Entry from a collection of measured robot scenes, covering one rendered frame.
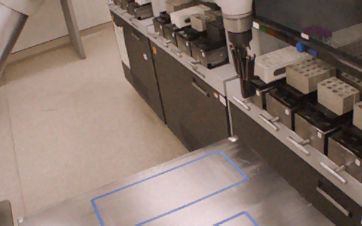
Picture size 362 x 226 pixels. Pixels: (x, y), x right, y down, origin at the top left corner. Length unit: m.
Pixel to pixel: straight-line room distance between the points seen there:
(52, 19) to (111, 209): 3.88
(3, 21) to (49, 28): 3.58
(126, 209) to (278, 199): 0.34
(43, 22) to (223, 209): 4.01
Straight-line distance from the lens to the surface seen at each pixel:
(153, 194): 1.02
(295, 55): 1.48
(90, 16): 4.84
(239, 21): 1.30
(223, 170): 1.05
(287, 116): 1.31
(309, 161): 1.29
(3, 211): 1.35
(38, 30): 4.78
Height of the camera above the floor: 1.47
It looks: 30 degrees down
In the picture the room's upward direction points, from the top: 10 degrees counter-clockwise
